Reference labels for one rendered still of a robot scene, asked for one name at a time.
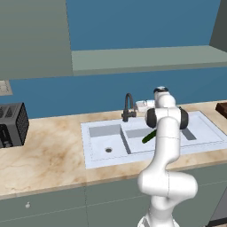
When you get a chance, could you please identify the grey-green tall cupboard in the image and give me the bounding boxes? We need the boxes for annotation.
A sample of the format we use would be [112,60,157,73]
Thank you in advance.
[209,0,227,53]

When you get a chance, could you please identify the grey-green wall shelf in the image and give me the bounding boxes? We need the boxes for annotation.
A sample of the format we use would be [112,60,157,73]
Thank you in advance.
[71,44,227,77]

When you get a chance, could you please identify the dark brown tray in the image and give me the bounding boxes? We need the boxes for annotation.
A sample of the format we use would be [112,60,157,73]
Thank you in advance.
[215,101,227,120]

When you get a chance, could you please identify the pale wall socket plate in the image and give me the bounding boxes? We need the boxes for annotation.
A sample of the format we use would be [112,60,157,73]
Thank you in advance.
[0,80,13,97]

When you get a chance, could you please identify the black sink faucet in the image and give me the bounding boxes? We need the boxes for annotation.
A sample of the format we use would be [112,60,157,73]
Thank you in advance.
[121,92,138,123]

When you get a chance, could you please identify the grey-green wide cupboard front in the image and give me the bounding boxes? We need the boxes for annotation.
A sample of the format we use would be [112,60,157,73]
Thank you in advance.
[174,163,227,227]

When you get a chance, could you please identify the green cucumber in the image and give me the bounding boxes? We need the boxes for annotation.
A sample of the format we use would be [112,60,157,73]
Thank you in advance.
[141,129,158,145]

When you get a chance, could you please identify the grey-green cupboard door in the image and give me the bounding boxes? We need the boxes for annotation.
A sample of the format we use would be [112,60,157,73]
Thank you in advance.
[0,207,90,227]

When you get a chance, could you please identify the black toaster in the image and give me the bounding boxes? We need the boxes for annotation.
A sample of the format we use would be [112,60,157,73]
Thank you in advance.
[0,102,30,149]

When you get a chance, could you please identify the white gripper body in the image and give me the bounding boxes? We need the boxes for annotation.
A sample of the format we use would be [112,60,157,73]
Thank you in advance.
[135,99,148,114]

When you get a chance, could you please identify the grey-green plain drawer front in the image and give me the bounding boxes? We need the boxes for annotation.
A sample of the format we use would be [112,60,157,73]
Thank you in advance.
[83,176,149,210]

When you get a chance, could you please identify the white double-basin sink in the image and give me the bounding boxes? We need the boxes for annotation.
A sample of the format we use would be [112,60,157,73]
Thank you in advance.
[80,110,227,170]

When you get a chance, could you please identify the dark grey appliance front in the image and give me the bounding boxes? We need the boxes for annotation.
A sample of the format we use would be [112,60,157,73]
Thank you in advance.
[206,194,227,227]

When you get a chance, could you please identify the grey-green wall cupboard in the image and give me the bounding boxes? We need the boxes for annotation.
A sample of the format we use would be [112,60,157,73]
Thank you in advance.
[0,0,74,81]

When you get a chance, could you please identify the grey-green drawer front with knob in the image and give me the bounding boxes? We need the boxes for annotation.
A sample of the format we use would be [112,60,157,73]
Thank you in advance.
[0,185,88,223]

